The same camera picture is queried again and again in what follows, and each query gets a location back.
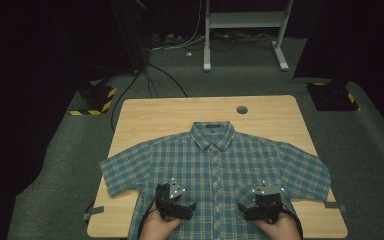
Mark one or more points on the person's left hand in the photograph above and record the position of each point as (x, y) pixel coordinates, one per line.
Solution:
(156, 228)

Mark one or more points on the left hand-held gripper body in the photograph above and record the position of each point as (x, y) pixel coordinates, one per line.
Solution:
(170, 206)

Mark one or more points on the black yellow striped stand base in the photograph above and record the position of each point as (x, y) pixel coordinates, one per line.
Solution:
(96, 100)

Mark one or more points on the black upright stand column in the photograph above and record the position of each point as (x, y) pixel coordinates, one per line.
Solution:
(133, 33)

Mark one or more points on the person's right hand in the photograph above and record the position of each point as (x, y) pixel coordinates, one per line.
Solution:
(281, 230)

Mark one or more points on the dark power strip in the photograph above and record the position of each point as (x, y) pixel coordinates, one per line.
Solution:
(166, 38)

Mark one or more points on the grey tape strip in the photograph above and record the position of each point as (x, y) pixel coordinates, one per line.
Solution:
(335, 205)
(95, 210)

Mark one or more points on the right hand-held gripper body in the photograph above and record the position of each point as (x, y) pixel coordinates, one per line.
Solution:
(268, 206)

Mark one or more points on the white metal desk frame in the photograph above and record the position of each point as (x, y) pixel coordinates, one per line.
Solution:
(246, 20)

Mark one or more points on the black stand base yellow edges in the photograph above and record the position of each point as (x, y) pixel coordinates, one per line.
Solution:
(333, 98)

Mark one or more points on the blue plaid short-sleeved shirt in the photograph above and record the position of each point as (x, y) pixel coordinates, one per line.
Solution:
(213, 166)

